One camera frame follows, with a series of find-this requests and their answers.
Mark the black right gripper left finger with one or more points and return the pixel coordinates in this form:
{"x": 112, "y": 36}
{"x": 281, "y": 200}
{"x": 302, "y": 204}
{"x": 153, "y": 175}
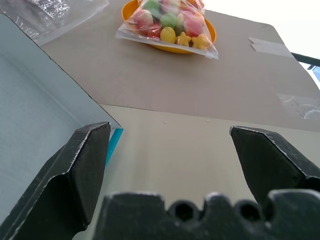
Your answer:
{"x": 67, "y": 180}

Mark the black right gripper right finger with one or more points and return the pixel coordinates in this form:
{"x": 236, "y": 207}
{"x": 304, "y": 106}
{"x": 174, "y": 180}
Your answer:
{"x": 270, "y": 160}

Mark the grey cardboard box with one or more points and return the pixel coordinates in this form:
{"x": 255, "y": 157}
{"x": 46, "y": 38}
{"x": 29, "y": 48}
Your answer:
{"x": 37, "y": 105}

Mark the clear tape strip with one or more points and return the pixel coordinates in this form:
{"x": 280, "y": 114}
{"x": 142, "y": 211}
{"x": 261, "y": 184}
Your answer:
{"x": 270, "y": 47}
{"x": 300, "y": 105}

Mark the brown cardboard sheet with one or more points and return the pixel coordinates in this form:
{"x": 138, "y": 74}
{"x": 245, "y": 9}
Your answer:
{"x": 175, "y": 75}

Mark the orange plastic bowl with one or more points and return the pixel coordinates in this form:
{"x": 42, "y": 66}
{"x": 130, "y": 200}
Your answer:
{"x": 175, "y": 42}

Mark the clear plastic bag black print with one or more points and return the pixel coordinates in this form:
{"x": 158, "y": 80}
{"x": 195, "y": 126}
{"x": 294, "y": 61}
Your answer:
{"x": 47, "y": 15}

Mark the clear bag of toy fruit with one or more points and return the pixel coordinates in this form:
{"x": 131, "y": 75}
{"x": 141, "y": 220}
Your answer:
{"x": 170, "y": 25}

